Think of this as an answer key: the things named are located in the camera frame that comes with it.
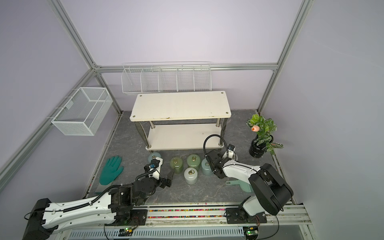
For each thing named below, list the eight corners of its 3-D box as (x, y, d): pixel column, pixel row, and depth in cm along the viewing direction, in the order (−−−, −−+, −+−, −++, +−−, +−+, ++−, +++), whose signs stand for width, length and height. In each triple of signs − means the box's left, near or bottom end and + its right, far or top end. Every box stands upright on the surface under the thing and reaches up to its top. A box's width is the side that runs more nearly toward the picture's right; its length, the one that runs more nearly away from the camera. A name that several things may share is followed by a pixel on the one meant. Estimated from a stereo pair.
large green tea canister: (187, 170, 91) (187, 163, 84) (188, 161, 95) (187, 154, 88) (200, 170, 91) (200, 163, 84) (200, 161, 95) (200, 154, 88)
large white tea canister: (184, 184, 86) (183, 179, 79) (185, 171, 90) (184, 166, 84) (197, 184, 86) (197, 179, 79) (197, 171, 90) (197, 166, 84)
